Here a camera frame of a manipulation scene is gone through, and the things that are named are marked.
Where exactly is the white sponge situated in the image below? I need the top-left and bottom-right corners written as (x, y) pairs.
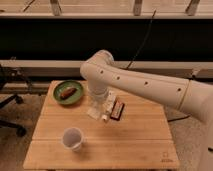
top-left (87, 107), bottom-right (101, 120)

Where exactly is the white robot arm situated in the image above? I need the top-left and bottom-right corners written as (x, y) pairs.
top-left (80, 50), bottom-right (213, 171)

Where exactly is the white tube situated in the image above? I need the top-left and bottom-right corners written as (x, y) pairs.
top-left (101, 91), bottom-right (116, 122)

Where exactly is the dark red candy bar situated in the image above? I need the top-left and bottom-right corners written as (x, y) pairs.
top-left (110, 101), bottom-right (125, 121)

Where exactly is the brown pastry on plate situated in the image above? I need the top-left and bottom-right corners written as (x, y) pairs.
top-left (60, 88), bottom-right (76, 100)

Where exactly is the green plate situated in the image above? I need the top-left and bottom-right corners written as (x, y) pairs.
top-left (53, 80), bottom-right (84, 105)

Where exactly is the wooden folding table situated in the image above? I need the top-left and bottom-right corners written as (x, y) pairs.
top-left (24, 81), bottom-right (179, 170)

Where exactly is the black office chair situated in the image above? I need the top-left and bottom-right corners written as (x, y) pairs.
top-left (0, 64), bottom-right (27, 137)

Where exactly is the black cable on floor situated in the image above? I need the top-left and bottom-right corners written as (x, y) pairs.
top-left (166, 114), bottom-right (192, 123)

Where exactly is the black hanging cable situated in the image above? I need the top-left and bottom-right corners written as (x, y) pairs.
top-left (118, 9), bottom-right (157, 77)

